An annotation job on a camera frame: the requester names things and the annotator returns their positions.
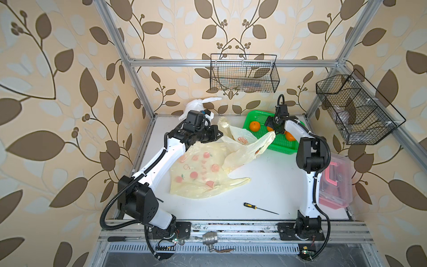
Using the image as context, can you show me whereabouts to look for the black handled tool on rail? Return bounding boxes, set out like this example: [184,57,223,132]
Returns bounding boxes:
[107,237,141,243]

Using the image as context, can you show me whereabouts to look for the white plastic bag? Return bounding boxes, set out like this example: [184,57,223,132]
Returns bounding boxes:
[179,97,222,121]

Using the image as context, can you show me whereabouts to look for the yellow black screwdriver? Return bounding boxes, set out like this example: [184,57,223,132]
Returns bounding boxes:
[243,202,279,215]

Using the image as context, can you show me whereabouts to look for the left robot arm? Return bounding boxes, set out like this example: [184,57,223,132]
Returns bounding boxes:
[100,122,224,261]

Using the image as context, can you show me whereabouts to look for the back wire basket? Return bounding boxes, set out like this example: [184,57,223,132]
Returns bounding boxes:
[210,53,280,93]

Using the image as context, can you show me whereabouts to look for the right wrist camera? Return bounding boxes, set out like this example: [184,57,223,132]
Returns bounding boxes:
[275,104,289,117]

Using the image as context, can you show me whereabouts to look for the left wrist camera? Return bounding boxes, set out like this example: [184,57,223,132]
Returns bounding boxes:
[183,110,213,132]

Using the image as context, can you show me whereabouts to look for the green plastic basket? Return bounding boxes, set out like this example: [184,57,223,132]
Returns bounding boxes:
[243,110,299,155]

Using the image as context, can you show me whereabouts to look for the metal cylinder fitting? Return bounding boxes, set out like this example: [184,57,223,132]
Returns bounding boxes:
[202,231,218,247]

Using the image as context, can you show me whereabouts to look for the yellow plastic bag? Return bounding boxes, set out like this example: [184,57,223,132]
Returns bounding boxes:
[170,142,251,199]
[218,117,276,173]

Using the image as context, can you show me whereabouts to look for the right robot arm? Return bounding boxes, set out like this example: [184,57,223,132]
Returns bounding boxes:
[265,94,331,261]

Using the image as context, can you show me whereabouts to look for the pink plastic box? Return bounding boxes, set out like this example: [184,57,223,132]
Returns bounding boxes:
[319,154,354,210]

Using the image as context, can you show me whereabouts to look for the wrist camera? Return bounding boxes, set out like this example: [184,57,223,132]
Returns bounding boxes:
[183,110,213,132]
[275,104,289,117]

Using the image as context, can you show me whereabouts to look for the wire basket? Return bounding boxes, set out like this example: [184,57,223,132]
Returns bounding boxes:
[210,53,280,93]
[316,69,406,145]

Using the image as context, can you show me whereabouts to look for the right wire basket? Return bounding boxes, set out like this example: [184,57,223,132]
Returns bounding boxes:
[316,69,406,145]

